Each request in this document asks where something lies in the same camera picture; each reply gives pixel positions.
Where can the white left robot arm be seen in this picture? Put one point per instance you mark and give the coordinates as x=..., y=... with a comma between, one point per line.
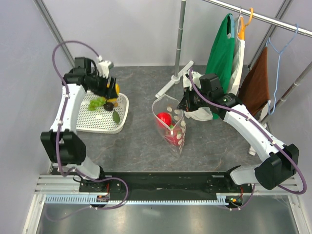
x=61, y=142

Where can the orange clothes hanger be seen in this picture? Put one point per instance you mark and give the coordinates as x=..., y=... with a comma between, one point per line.
x=242, y=25

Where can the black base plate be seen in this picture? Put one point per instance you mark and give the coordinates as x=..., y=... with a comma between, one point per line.
x=166, y=185

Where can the green shirt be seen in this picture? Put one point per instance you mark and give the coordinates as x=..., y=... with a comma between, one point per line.
x=222, y=52

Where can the dark purple fruit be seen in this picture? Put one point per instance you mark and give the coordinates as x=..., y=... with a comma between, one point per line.
x=108, y=106

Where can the grey slotted cable duct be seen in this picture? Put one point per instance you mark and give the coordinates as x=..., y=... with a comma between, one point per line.
x=103, y=200

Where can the clear dotted zip bag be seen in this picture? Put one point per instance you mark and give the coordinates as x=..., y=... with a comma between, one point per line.
x=168, y=104

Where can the red apple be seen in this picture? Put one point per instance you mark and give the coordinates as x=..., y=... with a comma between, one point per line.
x=164, y=119

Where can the white garment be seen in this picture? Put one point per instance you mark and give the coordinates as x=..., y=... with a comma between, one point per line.
x=204, y=114

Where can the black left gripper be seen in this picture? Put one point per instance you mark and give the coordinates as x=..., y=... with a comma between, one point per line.
x=108, y=92

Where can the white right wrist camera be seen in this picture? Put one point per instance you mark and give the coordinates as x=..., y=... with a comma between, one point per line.
x=195, y=77

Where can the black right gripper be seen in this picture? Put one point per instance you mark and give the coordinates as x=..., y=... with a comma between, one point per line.
x=186, y=104

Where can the green grape bunch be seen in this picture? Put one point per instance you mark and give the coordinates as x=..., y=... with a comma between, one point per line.
x=96, y=103

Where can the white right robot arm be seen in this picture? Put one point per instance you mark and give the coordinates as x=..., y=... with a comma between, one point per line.
x=278, y=160

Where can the red chili pepper green stem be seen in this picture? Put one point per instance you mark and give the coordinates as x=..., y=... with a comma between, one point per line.
x=174, y=136

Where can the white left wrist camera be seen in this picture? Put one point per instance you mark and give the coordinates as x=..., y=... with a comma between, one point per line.
x=104, y=66

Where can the brown towel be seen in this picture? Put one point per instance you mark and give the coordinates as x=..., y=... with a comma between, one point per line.
x=254, y=91

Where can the white perforated plastic basket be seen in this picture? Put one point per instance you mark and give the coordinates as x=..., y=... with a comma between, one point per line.
x=101, y=121

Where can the blue wire hanger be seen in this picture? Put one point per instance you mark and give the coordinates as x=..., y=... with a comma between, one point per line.
x=271, y=110

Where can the green leaf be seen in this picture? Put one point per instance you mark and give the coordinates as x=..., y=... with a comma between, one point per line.
x=116, y=117

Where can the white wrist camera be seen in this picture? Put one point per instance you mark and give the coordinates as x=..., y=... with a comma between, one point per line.
x=195, y=77
x=104, y=66

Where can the yellow bell pepper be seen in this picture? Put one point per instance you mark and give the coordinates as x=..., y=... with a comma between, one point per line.
x=116, y=91

